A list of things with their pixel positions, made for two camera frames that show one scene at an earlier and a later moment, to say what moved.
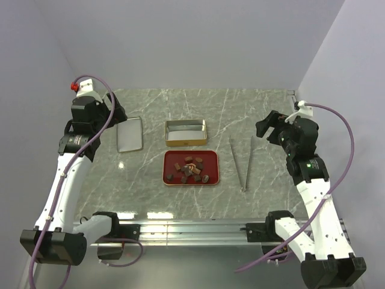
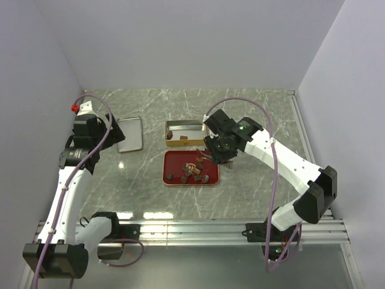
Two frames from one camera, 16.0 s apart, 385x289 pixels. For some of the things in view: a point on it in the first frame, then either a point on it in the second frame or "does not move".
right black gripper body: (277, 120) -> (218, 149)
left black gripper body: (118, 116) -> (114, 135)
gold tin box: (185, 132) does not move
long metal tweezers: (243, 187) -> (209, 157)
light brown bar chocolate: (196, 170) does not move
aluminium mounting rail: (206, 233) does not move
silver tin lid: (129, 135) does not move
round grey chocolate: (187, 172) does not move
